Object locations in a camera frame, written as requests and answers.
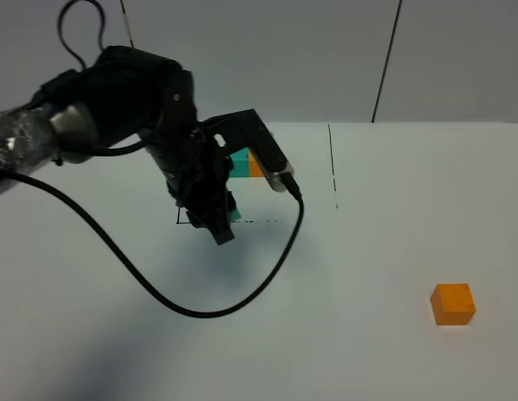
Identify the orange template block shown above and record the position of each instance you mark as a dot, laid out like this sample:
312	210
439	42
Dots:
254	170

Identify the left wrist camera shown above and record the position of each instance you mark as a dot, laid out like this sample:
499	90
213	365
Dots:
245	129

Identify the teal template block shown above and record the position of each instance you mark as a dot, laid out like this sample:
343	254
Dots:
240	162

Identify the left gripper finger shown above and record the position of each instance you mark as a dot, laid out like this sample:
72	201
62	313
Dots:
217	215
195	218

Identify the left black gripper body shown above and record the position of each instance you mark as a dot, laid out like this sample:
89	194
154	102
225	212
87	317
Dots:
194	168

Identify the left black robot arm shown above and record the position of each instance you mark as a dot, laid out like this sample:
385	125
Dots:
81	115

